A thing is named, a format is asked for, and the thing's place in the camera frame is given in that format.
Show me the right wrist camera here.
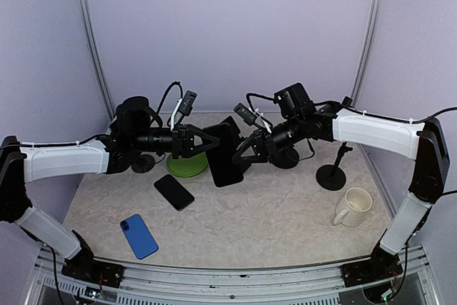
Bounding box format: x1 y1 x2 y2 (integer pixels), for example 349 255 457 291
233 103 273 134

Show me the left aluminium frame post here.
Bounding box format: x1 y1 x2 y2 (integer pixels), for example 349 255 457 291
78 0 115 120

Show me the aluminium frame post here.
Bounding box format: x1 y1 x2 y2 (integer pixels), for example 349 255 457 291
351 0 382 104
78 0 115 120

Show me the front aluminium rail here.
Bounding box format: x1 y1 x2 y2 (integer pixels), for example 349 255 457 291
24 244 440 305

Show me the black phone purple edge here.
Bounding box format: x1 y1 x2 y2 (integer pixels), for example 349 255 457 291
154 174 195 211

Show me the cream ceramic mug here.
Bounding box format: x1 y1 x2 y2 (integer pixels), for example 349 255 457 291
332 187 373 227

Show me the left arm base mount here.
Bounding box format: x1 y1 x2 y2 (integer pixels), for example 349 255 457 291
61 230 124 289

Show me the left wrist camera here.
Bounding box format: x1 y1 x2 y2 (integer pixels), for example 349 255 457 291
170 91 197 130

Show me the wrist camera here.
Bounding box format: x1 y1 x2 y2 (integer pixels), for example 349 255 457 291
233 103 273 134
170 91 197 130

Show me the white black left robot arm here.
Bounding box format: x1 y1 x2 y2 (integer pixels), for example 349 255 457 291
1 96 220 280

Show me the black round-base clamp stand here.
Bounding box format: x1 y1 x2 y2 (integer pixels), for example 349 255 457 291
273 147 300 169

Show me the right aluminium frame post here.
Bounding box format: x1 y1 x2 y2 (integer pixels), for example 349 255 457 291
351 0 382 104

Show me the black tall round-base stand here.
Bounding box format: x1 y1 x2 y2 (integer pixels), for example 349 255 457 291
315 96 353 191

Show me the green plate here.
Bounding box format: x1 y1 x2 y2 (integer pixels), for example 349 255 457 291
166 153 208 178

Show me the black phone teal case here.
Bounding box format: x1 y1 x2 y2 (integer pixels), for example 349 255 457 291
204 123 243 188

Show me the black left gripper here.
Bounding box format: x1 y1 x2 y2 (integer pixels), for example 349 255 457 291
131 124 220 159

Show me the blue phone face down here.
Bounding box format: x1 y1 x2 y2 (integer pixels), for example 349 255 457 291
120 214 159 260

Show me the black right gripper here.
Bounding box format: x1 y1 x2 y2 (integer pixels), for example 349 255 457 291
232 114 306 162

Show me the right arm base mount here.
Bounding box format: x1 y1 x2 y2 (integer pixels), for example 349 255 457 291
341 241 403 287

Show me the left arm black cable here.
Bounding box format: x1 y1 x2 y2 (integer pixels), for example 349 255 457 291
153 81 184 113

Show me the black folding phone stand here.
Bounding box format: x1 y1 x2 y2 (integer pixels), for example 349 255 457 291
221 116 251 176

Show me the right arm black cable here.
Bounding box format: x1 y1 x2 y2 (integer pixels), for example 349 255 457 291
245 92 457 199

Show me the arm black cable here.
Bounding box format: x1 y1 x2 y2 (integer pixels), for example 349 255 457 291
153 81 184 113
245 92 457 199

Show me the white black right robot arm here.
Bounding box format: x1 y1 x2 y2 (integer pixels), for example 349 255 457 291
232 83 450 279

